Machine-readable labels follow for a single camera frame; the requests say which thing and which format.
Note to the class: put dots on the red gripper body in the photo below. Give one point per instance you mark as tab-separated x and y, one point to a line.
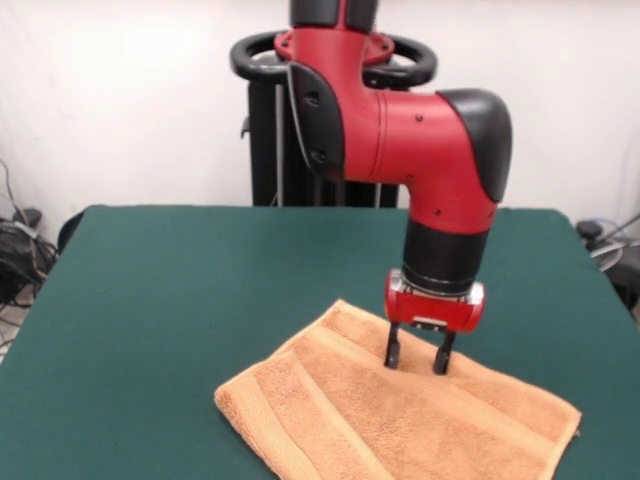
435	312

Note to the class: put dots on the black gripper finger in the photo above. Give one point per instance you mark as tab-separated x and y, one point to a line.
442	360
393	355

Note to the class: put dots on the tan terry towel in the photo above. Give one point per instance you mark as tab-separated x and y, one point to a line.
375	415

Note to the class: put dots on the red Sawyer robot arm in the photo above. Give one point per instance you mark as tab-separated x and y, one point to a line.
415	145

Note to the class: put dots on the black power adapter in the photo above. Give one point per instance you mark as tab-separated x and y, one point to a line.
589	229

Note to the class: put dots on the black bulky object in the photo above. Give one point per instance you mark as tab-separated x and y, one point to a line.
627	290

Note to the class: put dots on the dark green table cloth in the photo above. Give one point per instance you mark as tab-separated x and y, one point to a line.
200	280

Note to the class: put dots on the black rounded object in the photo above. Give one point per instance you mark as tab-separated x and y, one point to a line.
70	230

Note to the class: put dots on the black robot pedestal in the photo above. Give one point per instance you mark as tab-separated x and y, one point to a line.
265	150

